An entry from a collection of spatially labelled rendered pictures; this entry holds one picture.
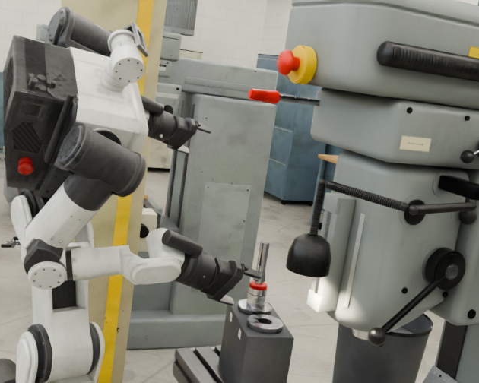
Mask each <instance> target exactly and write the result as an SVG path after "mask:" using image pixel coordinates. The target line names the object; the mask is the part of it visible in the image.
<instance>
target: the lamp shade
mask: <svg viewBox="0 0 479 383"><path fill-rule="evenodd" d="M330 265H331V249H330V245H329V243H328V242H327V241H326V240H325V239H324V238H323V237H322V236H320V235H319V234H317V235H312V234H310V233H304V234H302V235H300V236H297V237H296V238H295V239H294V241H293V243H292V245H291V247H290V248H289V250H288V255H287V263H286V268H287V269H288V270H289V271H291V272H293V273H295V274H299V275H302V276H306V277H326V276H328V274H329V270H330Z"/></svg>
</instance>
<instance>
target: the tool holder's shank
mask: <svg viewBox="0 0 479 383"><path fill-rule="evenodd" d="M269 245H270V243H269V242H264V241H261V242H260V247H259V256H258V262H257V267H256V271H258V272H259V273H260V276H261V279H260V280H256V279H254V278H253V280H254V281H255V284H257V285H262V284H263V282H265V269H266V264H267V259H268V250H269Z"/></svg>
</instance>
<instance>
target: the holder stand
mask: <svg viewBox="0 0 479 383"><path fill-rule="evenodd" d="M246 302H247V299H243V300H240V301H234V305H227V312H226V318H225V323H224V332H223V338H222V344H221V349H220V358H219V365H220V368H221V371H222V373H223V375H224V378H225V380H226V383H287V376H288V372H289V367H290V358H291V353H292V349H293V341H294V337H293V335H292V334H291V333H290V332H289V330H288V329H287V327H286V325H285V324H284V323H283V322H282V320H281V318H280V317H279V316H278V314H277V312H276V311H275V310H274V308H273V307H272V306H271V304H270V303H269V302H265V306H264V308H263V309H253V308H250V307H248V306H247V304H246Z"/></svg>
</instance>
